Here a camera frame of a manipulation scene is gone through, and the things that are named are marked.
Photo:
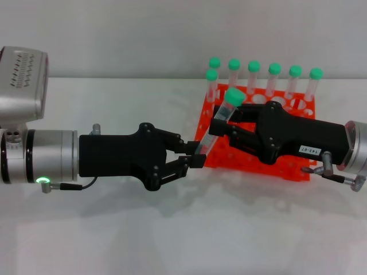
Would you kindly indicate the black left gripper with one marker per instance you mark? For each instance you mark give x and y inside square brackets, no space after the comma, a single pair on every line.
[120,156]

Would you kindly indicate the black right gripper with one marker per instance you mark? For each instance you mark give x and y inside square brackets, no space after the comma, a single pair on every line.
[292,134]

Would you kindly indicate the green capped clear test tube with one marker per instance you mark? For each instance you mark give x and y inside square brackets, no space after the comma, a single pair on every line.
[234,64]
[274,68]
[212,75]
[254,66]
[214,62]
[295,70]
[234,97]
[316,73]

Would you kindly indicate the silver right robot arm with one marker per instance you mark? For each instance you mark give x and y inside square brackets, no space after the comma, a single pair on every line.
[357,146]

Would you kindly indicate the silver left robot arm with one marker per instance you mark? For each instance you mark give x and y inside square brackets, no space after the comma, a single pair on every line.
[51,154]

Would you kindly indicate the orange plastic test tube rack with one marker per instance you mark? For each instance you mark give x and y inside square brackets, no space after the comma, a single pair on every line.
[223,160]

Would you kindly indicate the white numbered sticker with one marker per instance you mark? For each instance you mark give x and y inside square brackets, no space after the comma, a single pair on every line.
[309,149]

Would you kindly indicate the silver vented camera box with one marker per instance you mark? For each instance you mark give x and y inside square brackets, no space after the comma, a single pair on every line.
[23,86]

